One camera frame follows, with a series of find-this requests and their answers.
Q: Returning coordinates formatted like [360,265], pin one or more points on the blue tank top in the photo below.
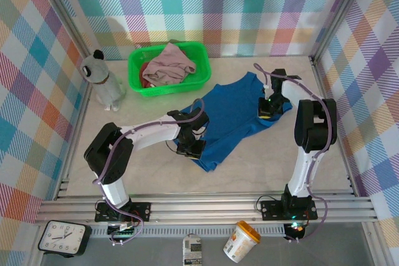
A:
[237,107]

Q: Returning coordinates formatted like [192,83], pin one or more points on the green plastic basket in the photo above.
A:
[174,90]

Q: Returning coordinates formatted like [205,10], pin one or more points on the dark red tank top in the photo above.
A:
[144,79]

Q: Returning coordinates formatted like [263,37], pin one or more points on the pink tank top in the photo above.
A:
[170,63]

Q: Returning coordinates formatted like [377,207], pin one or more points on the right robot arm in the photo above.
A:
[315,129]

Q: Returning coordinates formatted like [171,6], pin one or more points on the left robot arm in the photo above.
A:
[106,154]

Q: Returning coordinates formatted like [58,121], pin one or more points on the black and white carton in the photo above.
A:
[192,250]

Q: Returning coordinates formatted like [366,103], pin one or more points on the paper cup with orange lid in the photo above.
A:
[240,244]

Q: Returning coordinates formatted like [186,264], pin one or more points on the grey plush toy dog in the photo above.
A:
[104,85]

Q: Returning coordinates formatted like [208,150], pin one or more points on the black alarm clock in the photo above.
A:
[64,238]

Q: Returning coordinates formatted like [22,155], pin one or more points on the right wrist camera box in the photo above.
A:
[266,87]

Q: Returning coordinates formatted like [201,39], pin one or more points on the aluminium rail beam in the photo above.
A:
[202,210]

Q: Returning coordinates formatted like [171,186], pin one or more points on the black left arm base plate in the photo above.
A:
[143,211]

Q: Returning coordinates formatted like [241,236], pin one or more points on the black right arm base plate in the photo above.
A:
[271,210]

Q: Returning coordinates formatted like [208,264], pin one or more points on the aluminium frame post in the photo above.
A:
[339,13]
[64,10]

